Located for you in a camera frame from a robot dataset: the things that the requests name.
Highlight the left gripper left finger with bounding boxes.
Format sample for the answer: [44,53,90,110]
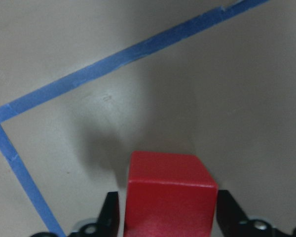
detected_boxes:
[96,192,120,237]

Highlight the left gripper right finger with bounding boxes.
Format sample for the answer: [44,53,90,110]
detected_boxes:
[216,190,249,237]

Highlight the red block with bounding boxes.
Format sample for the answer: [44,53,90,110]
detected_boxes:
[123,151,218,237]

